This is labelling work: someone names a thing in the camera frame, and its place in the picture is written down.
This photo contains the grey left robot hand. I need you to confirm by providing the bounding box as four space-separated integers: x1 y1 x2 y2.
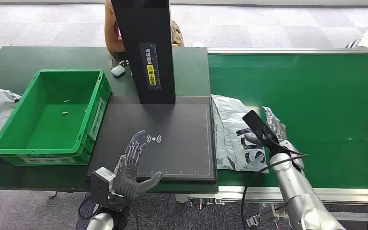
112 129 164 201

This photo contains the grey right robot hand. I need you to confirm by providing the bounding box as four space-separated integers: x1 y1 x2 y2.
244 107 305 173

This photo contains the grey mailer bag black print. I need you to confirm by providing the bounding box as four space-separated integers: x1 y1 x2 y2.
211 94 270 173

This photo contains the green conveyor belt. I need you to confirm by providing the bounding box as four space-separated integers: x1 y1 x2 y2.
207 53 368 190

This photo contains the conveyor connector block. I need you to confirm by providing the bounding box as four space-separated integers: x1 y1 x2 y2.
187 196 225 210

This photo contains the black scanner platform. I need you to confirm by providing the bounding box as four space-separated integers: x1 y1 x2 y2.
88 96 218 184

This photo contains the white crate long label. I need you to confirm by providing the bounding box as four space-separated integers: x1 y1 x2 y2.
20 156 77 165

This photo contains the green plastic crate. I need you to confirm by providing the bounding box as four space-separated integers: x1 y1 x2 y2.
0 69 112 166

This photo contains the white earbuds case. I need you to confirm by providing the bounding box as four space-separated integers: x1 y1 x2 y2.
111 65 126 77

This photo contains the black yellow column label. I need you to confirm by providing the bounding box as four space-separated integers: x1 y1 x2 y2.
139 43 161 91

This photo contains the crumpled grey wrapper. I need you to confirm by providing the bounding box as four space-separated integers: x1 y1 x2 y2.
109 52 120 69

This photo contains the black scanner column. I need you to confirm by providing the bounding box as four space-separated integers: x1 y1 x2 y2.
111 0 176 105

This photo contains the dark green table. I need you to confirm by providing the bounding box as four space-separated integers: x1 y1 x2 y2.
0 46 219 194

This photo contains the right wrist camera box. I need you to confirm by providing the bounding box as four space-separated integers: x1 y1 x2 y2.
242 110 280 150

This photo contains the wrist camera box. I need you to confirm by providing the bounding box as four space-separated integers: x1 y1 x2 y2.
242 110 280 150
90 166 116 206

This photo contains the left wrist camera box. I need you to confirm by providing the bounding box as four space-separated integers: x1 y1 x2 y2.
90 166 116 206

